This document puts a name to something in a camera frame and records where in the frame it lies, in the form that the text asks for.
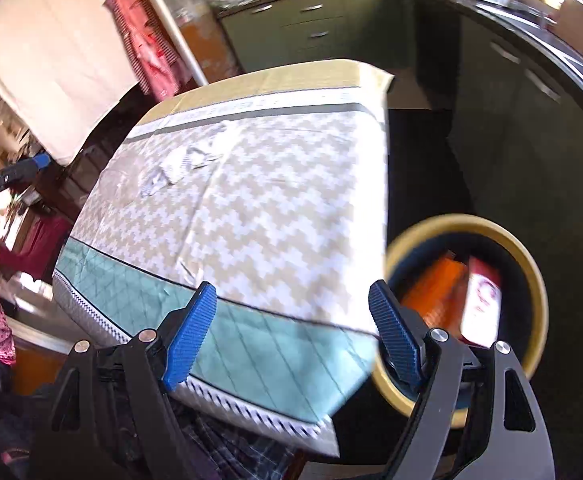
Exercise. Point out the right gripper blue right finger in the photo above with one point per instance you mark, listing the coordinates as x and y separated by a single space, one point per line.
401 330

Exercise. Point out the orange cardboard box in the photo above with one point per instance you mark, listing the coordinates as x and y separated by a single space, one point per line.
439 294

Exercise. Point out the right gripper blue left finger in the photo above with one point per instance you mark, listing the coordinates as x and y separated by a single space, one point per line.
183 333

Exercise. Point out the wooden cutting board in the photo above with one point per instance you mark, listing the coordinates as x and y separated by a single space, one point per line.
569 23

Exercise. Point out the patterned tablecloth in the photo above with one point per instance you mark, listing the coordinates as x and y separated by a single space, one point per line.
271 187

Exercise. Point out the green lower cabinets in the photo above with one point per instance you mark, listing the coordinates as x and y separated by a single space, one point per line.
485 117

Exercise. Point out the black bin with yellow rim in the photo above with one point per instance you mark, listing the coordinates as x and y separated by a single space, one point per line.
524 317

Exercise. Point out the red checkered apron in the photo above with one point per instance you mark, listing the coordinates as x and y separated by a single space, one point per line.
160 71

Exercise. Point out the white red milk carton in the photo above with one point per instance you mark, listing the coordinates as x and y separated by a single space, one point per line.
480 319

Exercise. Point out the white hanging cloth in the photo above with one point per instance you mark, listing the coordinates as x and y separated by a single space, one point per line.
63 68

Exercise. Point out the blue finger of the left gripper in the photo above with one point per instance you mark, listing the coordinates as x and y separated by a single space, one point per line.
40 161

